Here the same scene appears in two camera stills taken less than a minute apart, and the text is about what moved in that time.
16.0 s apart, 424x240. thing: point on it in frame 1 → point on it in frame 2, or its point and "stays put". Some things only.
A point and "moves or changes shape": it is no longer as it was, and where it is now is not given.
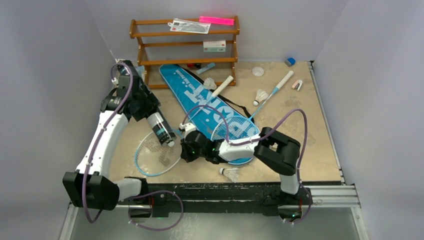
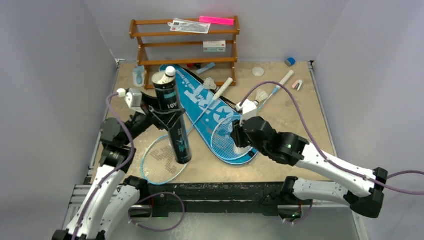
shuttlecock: x=261 y=95 stays put
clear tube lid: x=257 y=71 stays put
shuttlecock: x=232 y=173 moves or changes shape
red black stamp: x=192 y=65 stays put
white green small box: x=214 y=45 stays put
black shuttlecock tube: x=160 y=126 moves or changes shape
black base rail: x=209 y=199 stays put
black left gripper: x=150 y=102 → x=148 y=113
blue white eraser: x=290 y=62 stays put
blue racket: x=153 y=157 moves or changes shape
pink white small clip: x=297 y=85 stays put
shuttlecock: x=210 y=84 stays put
